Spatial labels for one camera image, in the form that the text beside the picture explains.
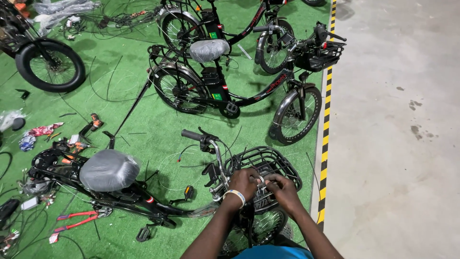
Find person's right hand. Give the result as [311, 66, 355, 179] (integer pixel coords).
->
[264, 174, 305, 217]

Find person's left hand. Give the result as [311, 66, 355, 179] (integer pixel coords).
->
[228, 168, 263, 199]

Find white wristband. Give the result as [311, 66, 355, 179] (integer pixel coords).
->
[222, 189, 246, 209]

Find person's blue shirt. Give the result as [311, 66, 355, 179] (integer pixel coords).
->
[232, 245, 315, 259]

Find yellow black hazard tape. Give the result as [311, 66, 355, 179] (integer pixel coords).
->
[316, 0, 338, 231]

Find black electric bike with basket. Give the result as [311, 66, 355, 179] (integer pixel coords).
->
[147, 22, 347, 146]

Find black electric bike unfinished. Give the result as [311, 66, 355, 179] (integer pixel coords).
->
[28, 128, 303, 259]

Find green artificial turf mat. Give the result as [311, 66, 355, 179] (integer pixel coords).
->
[0, 0, 333, 259]

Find small plastic-wrapped bike saddle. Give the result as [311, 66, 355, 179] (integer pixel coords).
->
[189, 39, 231, 64]

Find long black metal bar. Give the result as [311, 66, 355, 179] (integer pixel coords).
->
[106, 78, 153, 149]

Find large plastic-wrapped bike saddle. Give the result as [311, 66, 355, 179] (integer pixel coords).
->
[79, 149, 141, 193]

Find black electric bike red lettering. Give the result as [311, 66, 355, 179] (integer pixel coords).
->
[157, 0, 296, 75]

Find colourful rag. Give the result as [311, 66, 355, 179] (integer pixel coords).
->
[19, 122, 65, 152]

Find small white box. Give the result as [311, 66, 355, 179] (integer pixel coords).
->
[20, 196, 40, 211]

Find black fat-tyre bike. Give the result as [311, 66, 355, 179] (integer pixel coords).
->
[0, 0, 87, 94]

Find black bag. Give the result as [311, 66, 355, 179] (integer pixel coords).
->
[0, 198, 21, 228]

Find clear plastic bag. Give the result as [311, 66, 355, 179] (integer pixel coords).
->
[0, 109, 26, 132]

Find heap of clear plastic wrapping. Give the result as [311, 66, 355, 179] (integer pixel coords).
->
[32, 0, 102, 27]

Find black wire bike basket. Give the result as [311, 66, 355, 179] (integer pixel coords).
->
[224, 146, 303, 213]
[295, 40, 346, 73]

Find thin white looped cable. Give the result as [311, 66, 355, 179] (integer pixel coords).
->
[157, 150, 207, 192]

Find orange black cordless drill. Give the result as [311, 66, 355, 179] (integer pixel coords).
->
[60, 140, 91, 165]

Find red-handled bolt cutters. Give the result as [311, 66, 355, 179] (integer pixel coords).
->
[48, 210, 100, 245]

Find long black loose cable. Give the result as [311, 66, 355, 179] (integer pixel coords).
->
[88, 55, 157, 103]

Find heap of cables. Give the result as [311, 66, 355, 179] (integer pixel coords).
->
[63, 4, 164, 41]

